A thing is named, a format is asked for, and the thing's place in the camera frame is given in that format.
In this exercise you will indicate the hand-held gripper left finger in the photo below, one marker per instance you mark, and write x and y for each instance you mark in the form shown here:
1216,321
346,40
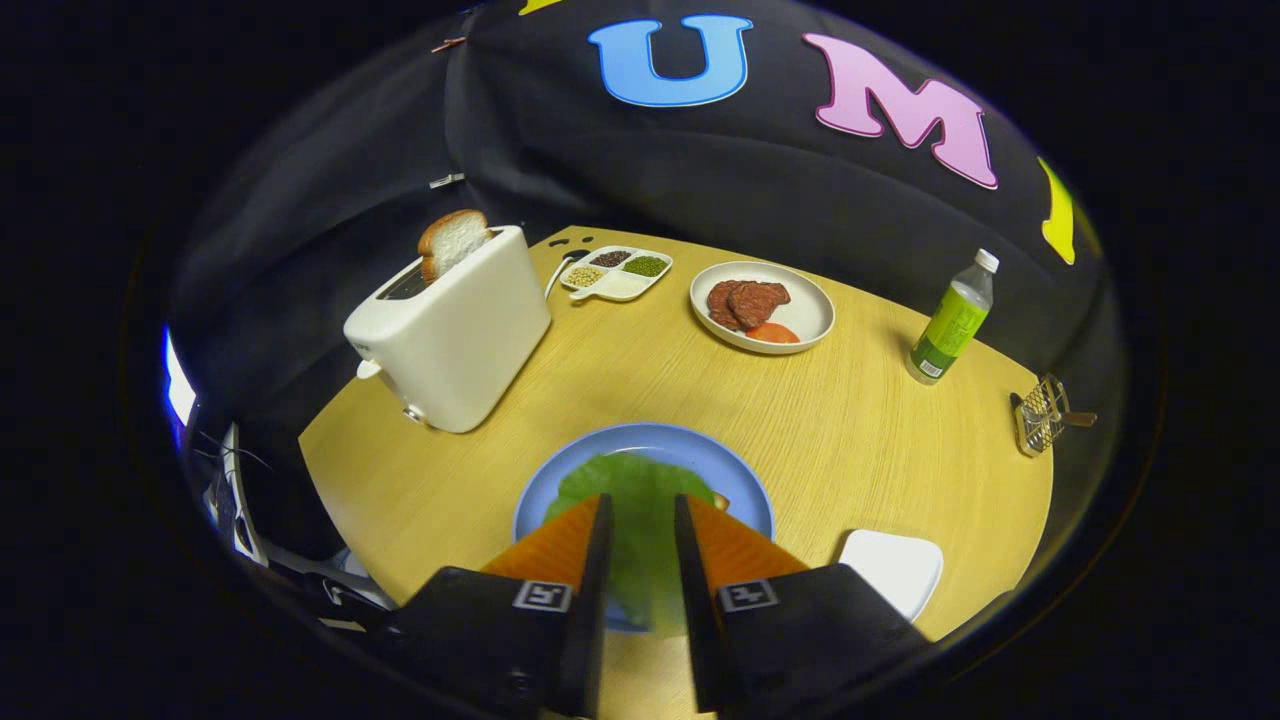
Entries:
590,620

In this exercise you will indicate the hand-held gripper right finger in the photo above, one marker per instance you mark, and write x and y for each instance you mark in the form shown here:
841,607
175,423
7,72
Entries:
695,620

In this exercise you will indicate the green lettuce leaf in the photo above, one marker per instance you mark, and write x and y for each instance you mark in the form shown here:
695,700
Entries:
640,520

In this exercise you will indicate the white bread slice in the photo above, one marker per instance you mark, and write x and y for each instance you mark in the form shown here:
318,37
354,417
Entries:
452,240

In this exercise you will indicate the blue round plate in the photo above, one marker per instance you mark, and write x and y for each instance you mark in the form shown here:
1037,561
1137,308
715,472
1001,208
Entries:
650,438

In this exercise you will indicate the white square plate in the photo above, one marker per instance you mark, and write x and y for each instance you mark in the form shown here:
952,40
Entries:
895,570

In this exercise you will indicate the orange tomato slice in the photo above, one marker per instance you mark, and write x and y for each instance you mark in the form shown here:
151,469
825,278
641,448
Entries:
772,334

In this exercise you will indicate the white toaster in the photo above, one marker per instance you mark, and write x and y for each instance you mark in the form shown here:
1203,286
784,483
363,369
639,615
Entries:
460,335

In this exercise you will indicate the brown meat slice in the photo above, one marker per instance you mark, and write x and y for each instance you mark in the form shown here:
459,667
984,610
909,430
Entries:
720,305
760,300

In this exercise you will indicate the white divided dish with beans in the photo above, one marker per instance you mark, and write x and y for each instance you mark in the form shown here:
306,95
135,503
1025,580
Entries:
620,285

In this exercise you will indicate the white round plate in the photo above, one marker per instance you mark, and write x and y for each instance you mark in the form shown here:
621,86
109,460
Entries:
805,300

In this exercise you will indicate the green label plastic bottle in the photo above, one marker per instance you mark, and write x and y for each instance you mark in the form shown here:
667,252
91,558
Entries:
948,325

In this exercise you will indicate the black backdrop cloth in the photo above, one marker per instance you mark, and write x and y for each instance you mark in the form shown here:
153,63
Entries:
700,180

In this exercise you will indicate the white clip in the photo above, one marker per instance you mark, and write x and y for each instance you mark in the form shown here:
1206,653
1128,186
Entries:
447,180

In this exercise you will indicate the red clip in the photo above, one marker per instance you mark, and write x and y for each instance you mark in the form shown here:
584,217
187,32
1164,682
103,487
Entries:
448,44

